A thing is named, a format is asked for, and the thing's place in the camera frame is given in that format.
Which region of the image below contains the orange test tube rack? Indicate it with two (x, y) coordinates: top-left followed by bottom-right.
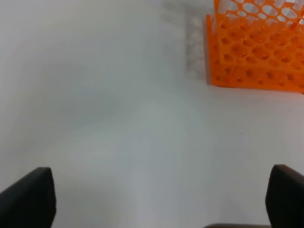
(206, 0), (304, 93)

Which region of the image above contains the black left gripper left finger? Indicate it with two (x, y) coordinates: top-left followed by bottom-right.
(0, 167), (57, 228)

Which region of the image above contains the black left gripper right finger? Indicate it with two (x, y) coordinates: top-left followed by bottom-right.
(265, 164), (304, 228)

